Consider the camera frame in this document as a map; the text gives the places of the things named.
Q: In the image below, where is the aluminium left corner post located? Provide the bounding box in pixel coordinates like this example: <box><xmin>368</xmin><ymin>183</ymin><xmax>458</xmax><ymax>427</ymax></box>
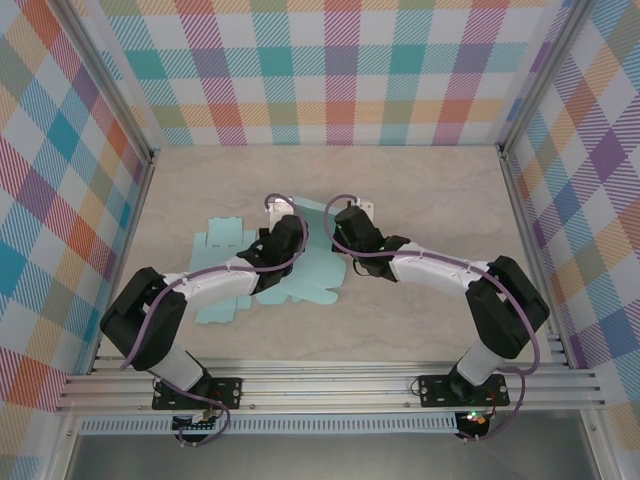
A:
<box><xmin>49</xmin><ymin>0</ymin><xmax>164</xmax><ymax>166</ymax></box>

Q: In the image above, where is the grey metal shelf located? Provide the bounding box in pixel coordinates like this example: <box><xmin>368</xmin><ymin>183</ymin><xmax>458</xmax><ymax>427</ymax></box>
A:
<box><xmin>64</xmin><ymin>429</ymin><xmax>601</xmax><ymax>480</ymax></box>

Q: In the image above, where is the light blue cardboard box base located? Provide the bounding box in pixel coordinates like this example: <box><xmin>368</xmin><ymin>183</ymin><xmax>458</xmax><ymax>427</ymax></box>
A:
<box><xmin>189</xmin><ymin>216</ymin><xmax>290</xmax><ymax>327</ymax></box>

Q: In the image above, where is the aluminium right side rail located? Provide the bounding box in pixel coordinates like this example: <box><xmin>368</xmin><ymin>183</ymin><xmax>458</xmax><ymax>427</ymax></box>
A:
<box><xmin>498</xmin><ymin>147</ymin><xmax>576</xmax><ymax>371</ymax></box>

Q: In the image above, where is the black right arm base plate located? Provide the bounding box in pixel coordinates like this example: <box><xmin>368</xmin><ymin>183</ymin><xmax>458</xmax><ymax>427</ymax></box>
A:
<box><xmin>418</xmin><ymin>373</ymin><xmax>511</xmax><ymax>409</ymax></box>

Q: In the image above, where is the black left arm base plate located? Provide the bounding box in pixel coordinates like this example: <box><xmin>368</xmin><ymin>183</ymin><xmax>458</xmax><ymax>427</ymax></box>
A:
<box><xmin>152</xmin><ymin>377</ymin><xmax>245</xmax><ymax>412</ymax></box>

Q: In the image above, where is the aluminium right corner post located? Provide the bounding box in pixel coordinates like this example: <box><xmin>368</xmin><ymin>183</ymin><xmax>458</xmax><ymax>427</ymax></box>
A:
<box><xmin>497</xmin><ymin>0</ymin><xmax>596</xmax><ymax>159</ymax></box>

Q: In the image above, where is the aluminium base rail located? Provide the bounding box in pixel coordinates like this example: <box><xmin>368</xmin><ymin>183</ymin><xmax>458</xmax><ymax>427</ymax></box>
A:
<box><xmin>53</xmin><ymin>349</ymin><xmax>609</xmax><ymax>414</ymax></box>

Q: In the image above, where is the circuit board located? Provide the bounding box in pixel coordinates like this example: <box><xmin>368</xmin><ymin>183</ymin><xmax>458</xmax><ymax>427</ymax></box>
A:
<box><xmin>172</xmin><ymin>412</ymin><xmax>220</xmax><ymax>434</ymax></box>
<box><xmin>458</xmin><ymin>408</ymin><xmax>490</xmax><ymax>429</ymax></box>

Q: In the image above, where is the white slotted cable duct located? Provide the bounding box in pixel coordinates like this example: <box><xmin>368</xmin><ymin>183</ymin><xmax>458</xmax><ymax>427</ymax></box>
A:
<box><xmin>79</xmin><ymin>412</ymin><xmax>459</xmax><ymax>435</ymax></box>

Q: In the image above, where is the right circuit board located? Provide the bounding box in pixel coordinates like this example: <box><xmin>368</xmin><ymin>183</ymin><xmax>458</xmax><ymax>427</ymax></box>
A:
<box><xmin>458</xmin><ymin>408</ymin><xmax>490</xmax><ymax>429</ymax></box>

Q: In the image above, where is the left circuit board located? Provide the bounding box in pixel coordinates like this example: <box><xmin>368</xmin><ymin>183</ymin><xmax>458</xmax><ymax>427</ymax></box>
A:
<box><xmin>172</xmin><ymin>412</ymin><xmax>220</xmax><ymax>434</ymax></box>

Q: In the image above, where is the aluminium corner post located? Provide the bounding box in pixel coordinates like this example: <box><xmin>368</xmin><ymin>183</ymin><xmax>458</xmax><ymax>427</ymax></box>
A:
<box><xmin>49</xmin><ymin>0</ymin><xmax>164</xmax><ymax>166</ymax></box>
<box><xmin>497</xmin><ymin>0</ymin><xmax>596</xmax><ymax>159</ymax></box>

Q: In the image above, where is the aluminium left side rail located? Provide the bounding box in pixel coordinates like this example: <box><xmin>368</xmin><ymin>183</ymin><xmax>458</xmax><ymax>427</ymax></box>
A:
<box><xmin>87</xmin><ymin>154</ymin><xmax>160</xmax><ymax>376</ymax></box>

